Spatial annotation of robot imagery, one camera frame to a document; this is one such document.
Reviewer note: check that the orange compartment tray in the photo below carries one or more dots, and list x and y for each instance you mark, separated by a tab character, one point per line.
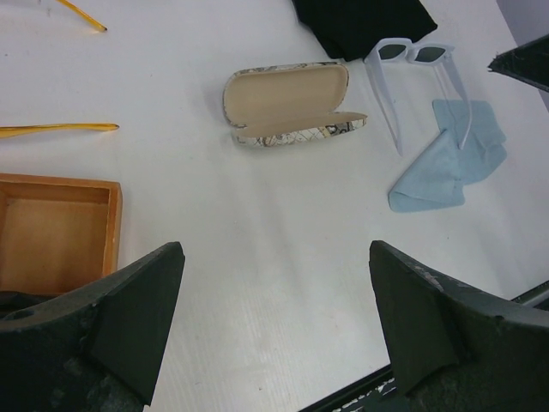
57	234

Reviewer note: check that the light blue cleaning cloth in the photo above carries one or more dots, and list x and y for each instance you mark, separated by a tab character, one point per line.
436	179

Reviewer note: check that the white frame sunglasses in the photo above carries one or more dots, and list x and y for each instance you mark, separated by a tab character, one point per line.
422	53

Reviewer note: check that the black folded cloth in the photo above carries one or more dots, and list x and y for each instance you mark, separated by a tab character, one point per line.
349	29

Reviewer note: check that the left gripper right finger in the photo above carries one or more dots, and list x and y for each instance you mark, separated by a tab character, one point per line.
491	353

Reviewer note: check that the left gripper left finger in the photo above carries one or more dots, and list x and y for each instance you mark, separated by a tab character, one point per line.
97	348

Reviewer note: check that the map print glasses case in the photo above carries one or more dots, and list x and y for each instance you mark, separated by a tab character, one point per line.
287	104

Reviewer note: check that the orange sunglasses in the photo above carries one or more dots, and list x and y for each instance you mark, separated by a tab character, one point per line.
14	131

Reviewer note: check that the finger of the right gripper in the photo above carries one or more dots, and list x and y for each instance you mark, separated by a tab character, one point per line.
528	63

